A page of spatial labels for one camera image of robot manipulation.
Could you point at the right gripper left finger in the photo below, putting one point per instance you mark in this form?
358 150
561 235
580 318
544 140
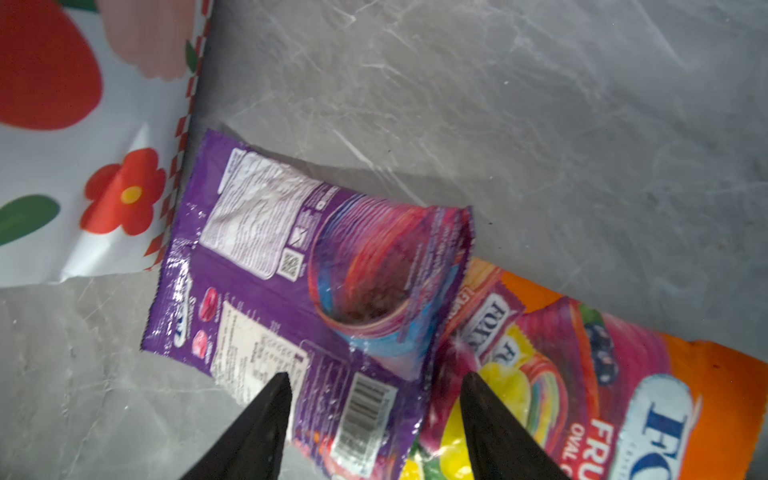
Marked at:
252 447

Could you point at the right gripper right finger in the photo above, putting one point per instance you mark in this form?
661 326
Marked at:
498 445

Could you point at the purple Fox's candy bag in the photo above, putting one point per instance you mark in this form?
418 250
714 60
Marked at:
269 270

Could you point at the white floral paper bag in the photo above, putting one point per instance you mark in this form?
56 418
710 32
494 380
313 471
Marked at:
96 106

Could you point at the orange Fox's fruits candy bag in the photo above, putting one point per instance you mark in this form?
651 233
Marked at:
605 398

